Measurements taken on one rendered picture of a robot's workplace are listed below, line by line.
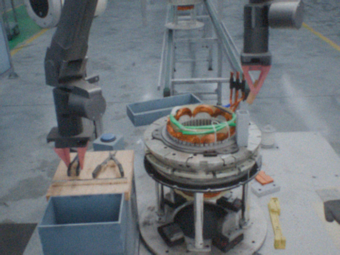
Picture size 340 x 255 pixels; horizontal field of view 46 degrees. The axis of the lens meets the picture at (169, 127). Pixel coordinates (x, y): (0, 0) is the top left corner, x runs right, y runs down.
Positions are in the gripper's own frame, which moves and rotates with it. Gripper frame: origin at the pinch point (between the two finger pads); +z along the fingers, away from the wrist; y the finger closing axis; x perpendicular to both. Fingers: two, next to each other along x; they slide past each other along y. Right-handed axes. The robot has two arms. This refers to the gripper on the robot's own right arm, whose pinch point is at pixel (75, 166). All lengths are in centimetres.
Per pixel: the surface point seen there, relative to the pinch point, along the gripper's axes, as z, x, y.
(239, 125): -7.0, 5.1, 40.4
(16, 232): 106, 112, -68
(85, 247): 9.4, -18.3, 4.2
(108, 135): 4.1, 25.7, 4.9
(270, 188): 28, 29, 58
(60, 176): 3.0, 0.6, -4.1
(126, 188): 2.9, -6.5, 12.4
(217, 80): 35, 178, 61
